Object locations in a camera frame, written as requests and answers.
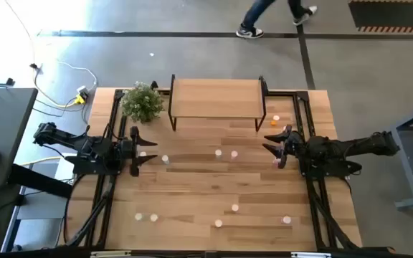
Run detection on green potted plant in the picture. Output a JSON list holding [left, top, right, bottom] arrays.
[[119, 80, 165, 125]]

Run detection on silver bracket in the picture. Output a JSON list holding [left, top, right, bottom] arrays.
[[291, 252, 332, 258], [90, 250, 132, 258]]

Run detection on white and black sneaker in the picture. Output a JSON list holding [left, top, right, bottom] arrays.
[[292, 4, 318, 27], [235, 25, 265, 39]]

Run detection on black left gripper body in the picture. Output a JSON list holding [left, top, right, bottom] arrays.
[[118, 125, 141, 178]]

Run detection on black crossbar rail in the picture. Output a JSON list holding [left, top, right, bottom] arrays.
[[0, 245, 413, 258]]

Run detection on yellow cable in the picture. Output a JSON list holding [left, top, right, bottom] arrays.
[[19, 156, 63, 166], [32, 67, 82, 108]]

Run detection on grey-blue metal table frame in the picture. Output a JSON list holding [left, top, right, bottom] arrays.
[[389, 100, 413, 211]]

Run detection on blue desk leg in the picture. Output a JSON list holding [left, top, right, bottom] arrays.
[[0, 214, 23, 252]]

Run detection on wooden shelf black metal frame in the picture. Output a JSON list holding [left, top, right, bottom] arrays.
[[166, 74, 269, 133]]

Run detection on black mat striped edge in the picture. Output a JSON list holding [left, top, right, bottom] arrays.
[[348, 0, 413, 34]]

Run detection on person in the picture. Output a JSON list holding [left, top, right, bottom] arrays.
[[235, 0, 318, 39]]

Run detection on white cable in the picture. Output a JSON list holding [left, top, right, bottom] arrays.
[[34, 59, 98, 92]]

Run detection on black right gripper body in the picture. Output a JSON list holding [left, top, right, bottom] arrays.
[[277, 124, 306, 170]]

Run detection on black desk beam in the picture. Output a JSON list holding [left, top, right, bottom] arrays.
[[7, 163, 74, 199]]

